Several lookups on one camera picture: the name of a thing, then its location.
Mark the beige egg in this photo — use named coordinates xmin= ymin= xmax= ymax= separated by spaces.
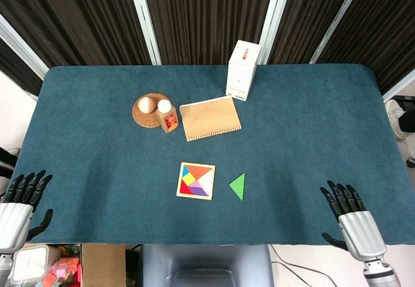
xmin=137 ymin=96 xmax=156 ymax=113

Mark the round woven rattan coaster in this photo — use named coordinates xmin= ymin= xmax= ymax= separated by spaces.
xmin=132 ymin=92 xmax=173 ymax=129

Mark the green triangle tangram piece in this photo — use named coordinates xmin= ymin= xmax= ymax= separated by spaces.
xmin=228 ymin=172 xmax=246 ymax=201

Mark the teal blue tablecloth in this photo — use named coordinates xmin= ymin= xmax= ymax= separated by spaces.
xmin=8 ymin=63 xmax=410 ymax=246

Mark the juice bottle with red label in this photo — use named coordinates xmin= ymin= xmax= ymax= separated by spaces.
xmin=156 ymin=99 xmax=180 ymax=134

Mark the brown cardboard box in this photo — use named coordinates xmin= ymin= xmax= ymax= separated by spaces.
xmin=80 ymin=243 xmax=128 ymax=287

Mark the white plastic storage container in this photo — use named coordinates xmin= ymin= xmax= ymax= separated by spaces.
xmin=12 ymin=244 xmax=50 ymax=283

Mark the purple parallelogram tangram piece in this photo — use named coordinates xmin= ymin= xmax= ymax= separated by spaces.
xmin=188 ymin=186 xmax=209 ymax=198

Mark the orange wooden tangram piece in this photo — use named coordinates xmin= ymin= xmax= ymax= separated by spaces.
xmin=184 ymin=165 xmax=213 ymax=183

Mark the beige shoe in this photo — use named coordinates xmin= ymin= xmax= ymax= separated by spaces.
xmin=385 ymin=98 xmax=408 ymax=141

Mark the dark pleated screen panel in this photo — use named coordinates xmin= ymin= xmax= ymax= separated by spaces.
xmin=140 ymin=0 xmax=277 ymax=66
xmin=0 ymin=37 xmax=43 ymax=97
xmin=268 ymin=0 xmax=360 ymax=65
xmin=316 ymin=0 xmax=415 ymax=96
xmin=0 ymin=0 xmax=154 ymax=68

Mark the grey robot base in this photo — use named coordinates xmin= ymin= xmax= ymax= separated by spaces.
xmin=139 ymin=244 xmax=273 ymax=287

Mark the tall white carton box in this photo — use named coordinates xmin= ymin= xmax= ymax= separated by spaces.
xmin=225 ymin=40 xmax=263 ymax=102

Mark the tan spiral notebook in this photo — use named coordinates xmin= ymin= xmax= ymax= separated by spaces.
xmin=178 ymin=95 xmax=243 ymax=143

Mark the thin dark floor cable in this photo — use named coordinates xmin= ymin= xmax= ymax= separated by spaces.
xmin=270 ymin=244 xmax=340 ymax=287

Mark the black and silver right hand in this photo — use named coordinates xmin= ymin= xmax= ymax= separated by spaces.
xmin=320 ymin=179 xmax=388 ymax=262

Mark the black and silver left hand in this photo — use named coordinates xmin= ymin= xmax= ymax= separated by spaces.
xmin=0 ymin=169 xmax=54 ymax=255

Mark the yellow square tangram piece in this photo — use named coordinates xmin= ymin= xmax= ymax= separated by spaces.
xmin=181 ymin=173 xmax=197 ymax=188

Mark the wooden tangram tray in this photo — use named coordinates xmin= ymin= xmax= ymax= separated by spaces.
xmin=176 ymin=161 xmax=217 ymax=201

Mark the red triangle tangram piece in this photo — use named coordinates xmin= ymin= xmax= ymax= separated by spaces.
xmin=179 ymin=181 xmax=195 ymax=197

